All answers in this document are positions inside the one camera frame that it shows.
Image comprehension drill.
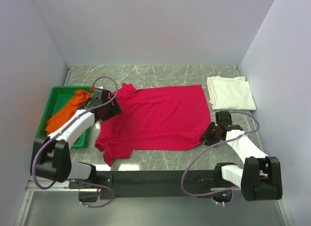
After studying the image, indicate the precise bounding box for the pink t shirt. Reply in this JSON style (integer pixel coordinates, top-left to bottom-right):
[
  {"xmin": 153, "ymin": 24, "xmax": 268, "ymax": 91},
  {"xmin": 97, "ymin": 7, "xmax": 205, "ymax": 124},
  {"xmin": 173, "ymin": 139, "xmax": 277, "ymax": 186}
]
[{"xmin": 95, "ymin": 83, "xmax": 211, "ymax": 166}]

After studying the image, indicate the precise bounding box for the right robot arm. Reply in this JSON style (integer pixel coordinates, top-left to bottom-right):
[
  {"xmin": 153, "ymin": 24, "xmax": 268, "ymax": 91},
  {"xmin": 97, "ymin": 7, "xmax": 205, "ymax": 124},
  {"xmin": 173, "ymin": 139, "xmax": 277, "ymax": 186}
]
[{"xmin": 201, "ymin": 122, "xmax": 283, "ymax": 201}]

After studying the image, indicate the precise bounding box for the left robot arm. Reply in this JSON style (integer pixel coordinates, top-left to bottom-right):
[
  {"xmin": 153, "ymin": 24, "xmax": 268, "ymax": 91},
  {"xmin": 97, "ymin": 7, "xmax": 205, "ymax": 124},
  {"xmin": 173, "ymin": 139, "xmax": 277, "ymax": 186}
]
[{"xmin": 31, "ymin": 93, "xmax": 121, "ymax": 190}]

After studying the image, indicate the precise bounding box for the orange t shirt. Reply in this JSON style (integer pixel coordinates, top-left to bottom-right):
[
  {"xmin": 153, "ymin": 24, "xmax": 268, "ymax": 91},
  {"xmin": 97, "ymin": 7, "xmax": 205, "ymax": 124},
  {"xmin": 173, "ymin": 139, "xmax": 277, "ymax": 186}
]
[{"xmin": 45, "ymin": 90, "xmax": 91, "ymax": 135}]

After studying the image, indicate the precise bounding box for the folded white t shirt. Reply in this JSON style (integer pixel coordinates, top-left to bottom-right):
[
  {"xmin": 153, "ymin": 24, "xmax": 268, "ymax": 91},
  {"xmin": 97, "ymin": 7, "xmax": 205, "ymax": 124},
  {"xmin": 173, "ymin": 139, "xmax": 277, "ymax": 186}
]
[{"xmin": 207, "ymin": 76, "xmax": 257, "ymax": 111}]

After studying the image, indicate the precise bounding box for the green plastic bin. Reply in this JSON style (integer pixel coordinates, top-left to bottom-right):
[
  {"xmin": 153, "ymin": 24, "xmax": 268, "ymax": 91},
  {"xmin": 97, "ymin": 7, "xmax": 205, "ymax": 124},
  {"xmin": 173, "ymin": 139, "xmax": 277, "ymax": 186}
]
[{"xmin": 35, "ymin": 86, "xmax": 90, "ymax": 138}]

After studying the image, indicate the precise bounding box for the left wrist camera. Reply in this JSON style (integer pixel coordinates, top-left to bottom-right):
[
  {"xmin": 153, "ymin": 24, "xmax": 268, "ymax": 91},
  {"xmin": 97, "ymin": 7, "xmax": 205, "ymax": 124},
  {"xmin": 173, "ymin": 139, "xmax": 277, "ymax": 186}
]
[{"xmin": 90, "ymin": 86, "xmax": 110, "ymax": 102}]

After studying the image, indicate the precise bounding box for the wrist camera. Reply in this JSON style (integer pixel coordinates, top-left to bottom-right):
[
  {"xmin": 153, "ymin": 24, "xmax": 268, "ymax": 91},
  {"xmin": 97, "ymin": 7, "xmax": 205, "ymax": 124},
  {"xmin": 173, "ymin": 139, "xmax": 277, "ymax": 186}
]
[
  {"xmin": 215, "ymin": 111, "xmax": 232, "ymax": 126},
  {"xmin": 90, "ymin": 86, "xmax": 110, "ymax": 102}
]

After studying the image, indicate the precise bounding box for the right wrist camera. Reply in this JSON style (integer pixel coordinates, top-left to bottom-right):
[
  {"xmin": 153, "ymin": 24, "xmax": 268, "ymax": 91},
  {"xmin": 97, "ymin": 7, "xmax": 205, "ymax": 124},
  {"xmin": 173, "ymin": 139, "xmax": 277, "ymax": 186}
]
[{"xmin": 215, "ymin": 111, "xmax": 232, "ymax": 126}]

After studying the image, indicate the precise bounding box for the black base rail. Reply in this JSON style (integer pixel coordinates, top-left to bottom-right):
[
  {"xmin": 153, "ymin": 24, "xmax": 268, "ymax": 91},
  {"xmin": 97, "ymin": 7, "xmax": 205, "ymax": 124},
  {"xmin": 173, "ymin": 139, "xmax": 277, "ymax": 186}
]
[{"xmin": 95, "ymin": 170, "xmax": 234, "ymax": 198}]

